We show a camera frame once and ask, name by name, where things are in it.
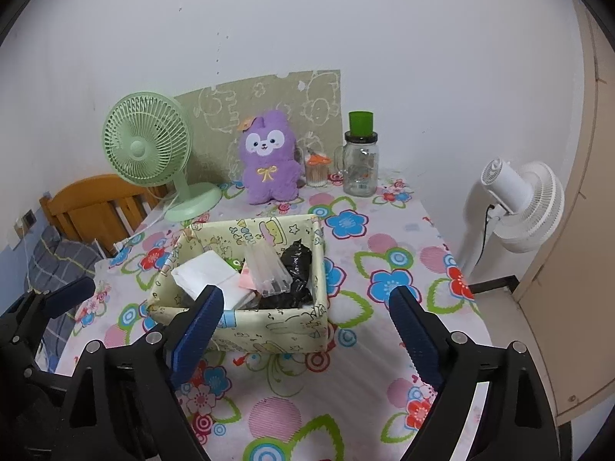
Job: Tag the cartoon print storage box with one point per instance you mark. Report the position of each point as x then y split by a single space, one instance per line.
278 331

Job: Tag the white tissue pack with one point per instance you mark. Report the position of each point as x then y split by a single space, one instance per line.
206 271

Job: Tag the purple plush toy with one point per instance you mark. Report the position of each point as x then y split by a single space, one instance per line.
271 177

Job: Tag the white standing fan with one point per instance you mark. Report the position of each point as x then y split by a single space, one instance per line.
533 211

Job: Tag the beige door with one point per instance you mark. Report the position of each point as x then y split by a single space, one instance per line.
586 249

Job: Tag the green desk fan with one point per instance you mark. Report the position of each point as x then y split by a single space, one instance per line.
139 146

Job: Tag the green plastic cup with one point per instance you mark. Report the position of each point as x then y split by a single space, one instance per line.
361 122

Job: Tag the orange scissors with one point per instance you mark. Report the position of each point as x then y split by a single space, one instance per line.
318 159

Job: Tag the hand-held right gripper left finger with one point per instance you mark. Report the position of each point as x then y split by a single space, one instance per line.
197 336

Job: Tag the grey plaid bedding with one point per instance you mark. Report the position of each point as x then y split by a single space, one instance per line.
62 259

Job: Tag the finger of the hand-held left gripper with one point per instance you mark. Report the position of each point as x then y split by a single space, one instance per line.
69 295

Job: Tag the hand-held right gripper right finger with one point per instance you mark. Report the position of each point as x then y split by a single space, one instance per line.
415 336

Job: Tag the wooden chair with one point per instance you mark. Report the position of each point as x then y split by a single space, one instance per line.
86 201

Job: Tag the black plastic bag roll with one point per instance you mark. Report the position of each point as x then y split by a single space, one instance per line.
300 269

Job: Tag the wall socket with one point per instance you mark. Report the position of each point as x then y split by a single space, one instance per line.
30 218

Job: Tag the clear plastic packet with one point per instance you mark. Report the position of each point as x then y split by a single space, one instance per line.
269 269

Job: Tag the green cartoon print board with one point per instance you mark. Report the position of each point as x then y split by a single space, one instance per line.
288 91

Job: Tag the glass jar mug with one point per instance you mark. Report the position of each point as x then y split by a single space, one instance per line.
360 173

